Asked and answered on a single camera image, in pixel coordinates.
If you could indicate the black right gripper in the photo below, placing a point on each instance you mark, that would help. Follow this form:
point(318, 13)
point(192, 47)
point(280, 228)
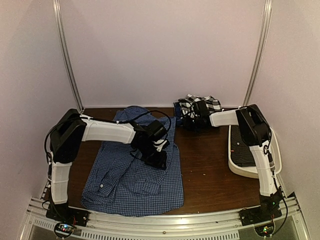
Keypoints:
point(188, 125)

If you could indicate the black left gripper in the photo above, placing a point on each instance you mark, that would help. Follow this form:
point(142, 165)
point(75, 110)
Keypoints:
point(160, 162)

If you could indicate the blue checked long sleeve shirt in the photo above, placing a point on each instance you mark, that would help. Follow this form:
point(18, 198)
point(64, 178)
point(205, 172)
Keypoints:
point(120, 183)

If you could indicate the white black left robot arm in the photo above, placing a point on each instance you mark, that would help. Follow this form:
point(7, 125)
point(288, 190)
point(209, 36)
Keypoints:
point(63, 141)

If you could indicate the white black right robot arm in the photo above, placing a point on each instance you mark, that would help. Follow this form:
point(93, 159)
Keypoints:
point(258, 136)

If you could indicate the black white plaid folded shirt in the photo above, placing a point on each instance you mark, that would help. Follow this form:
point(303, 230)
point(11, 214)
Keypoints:
point(186, 105)

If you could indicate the dark blue folded printed shirt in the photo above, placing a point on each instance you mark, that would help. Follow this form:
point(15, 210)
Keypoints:
point(179, 114)

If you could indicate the dark striped folded shirt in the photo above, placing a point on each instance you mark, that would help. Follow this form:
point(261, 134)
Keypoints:
point(241, 155)

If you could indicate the white plastic bin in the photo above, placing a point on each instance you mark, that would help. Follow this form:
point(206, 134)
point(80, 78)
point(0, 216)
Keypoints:
point(251, 172)

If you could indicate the left circuit board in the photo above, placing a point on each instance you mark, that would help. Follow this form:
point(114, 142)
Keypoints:
point(63, 230)

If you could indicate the circuit board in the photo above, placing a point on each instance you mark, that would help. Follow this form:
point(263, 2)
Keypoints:
point(63, 230)
point(264, 230)

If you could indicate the right circuit board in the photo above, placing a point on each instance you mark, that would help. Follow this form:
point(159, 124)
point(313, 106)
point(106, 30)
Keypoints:
point(264, 230)

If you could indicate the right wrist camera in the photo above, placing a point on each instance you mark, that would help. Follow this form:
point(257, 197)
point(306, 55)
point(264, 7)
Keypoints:
point(198, 109)

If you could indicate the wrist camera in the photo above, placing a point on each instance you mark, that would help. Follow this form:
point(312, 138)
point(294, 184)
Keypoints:
point(198, 109)
point(157, 134)

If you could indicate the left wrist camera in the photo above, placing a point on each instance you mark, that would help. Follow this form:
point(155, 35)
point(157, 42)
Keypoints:
point(157, 134)

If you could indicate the left aluminium frame post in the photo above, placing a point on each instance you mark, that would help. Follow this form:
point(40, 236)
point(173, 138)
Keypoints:
point(65, 54)

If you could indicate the aluminium frame post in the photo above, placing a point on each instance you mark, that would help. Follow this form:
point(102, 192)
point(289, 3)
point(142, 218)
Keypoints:
point(65, 54)
point(264, 31)

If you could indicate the aluminium front rail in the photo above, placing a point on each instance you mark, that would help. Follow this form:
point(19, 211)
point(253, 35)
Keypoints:
point(222, 225)

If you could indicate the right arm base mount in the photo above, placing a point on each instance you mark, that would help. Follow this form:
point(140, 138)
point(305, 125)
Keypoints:
point(251, 216)

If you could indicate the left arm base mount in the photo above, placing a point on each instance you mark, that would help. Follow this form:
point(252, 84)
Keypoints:
point(65, 214)

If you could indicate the right aluminium frame post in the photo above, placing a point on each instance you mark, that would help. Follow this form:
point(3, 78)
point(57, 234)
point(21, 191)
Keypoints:
point(264, 31)

